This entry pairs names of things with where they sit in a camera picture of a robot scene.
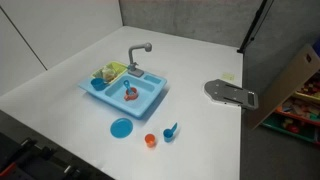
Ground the orange cup in sink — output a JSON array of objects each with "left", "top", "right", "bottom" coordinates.
[{"left": 124, "top": 87, "right": 138, "bottom": 101}]

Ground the blue utensil in cup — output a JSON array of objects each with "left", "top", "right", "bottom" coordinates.
[{"left": 170, "top": 122, "right": 178, "bottom": 132}]

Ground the small blue cup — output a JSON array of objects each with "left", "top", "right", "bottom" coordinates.
[{"left": 163, "top": 129, "right": 173, "bottom": 143}]

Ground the small orange cup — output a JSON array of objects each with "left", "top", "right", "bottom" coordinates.
[{"left": 145, "top": 134, "right": 156, "bottom": 148}]

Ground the blue cup on sink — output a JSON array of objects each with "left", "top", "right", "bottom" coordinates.
[{"left": 91, "top": 78, "right": 109, "bottom": 91}]

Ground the light blue toy sink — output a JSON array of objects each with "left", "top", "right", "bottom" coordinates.
[{"left": 78, "top": 71, "right": 167, "bottom": 118}]

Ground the grey toy faucet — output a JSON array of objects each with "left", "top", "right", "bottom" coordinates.
[{"left": 127, "top": 42, "right": 153, "bottom": 78}]

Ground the yellow-green dish rack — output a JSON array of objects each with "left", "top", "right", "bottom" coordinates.
[{"left": 91, "top": 61, "right": 127, "bottom": 83}]

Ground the blue toy plate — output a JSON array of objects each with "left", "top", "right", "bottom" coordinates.
[{"left": 110, "top": 118, "right": 133, "bottom": 139}]

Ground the grey metal mounting plate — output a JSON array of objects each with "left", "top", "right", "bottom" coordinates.
[{"left": 204, "top": 79, "right": 259, "bottom": 110}]

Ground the black tripod pole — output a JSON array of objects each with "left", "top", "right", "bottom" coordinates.
[{"left": 237, "top": 0, "right": 268, "bottom": 54}]

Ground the wooden toy shelf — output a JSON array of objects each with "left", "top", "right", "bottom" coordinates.
[{"left": 248, "top": 43, "right": 320, "bottom": 145}]

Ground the black equipment at corner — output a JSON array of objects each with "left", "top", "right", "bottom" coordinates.
[{"left": 0, "top": 132, "right": 84, "bottom": 180}]

